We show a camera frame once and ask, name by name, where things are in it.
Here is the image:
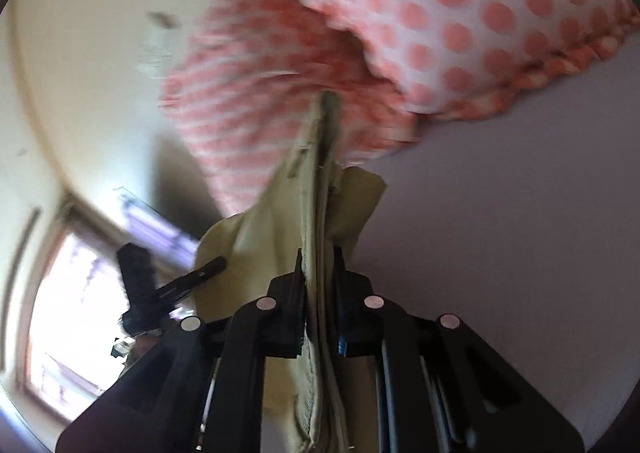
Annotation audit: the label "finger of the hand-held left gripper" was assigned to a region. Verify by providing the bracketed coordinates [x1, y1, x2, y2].
[156, 256, 228, 298]

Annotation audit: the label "beige pants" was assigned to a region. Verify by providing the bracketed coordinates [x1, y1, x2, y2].
[192, 92, 389, 453]

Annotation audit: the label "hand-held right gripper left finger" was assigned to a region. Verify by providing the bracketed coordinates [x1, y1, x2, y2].
[55, 248, 307, 453]

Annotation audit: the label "lavender bed sheet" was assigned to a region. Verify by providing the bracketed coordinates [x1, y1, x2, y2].
[345, 58, 640, 453]

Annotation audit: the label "pink striped pillow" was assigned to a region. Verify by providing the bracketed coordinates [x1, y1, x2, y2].
[159, 0, 418, 216]

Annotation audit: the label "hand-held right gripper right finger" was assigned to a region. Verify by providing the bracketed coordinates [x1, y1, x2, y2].
[331, 245, 586, 453]

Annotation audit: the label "window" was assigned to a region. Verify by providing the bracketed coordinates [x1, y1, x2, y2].
[10, 186, 201, 426]

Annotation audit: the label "pink polka dot pillow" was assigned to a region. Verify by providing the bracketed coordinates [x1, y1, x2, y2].
[220, 0, 640, 120]

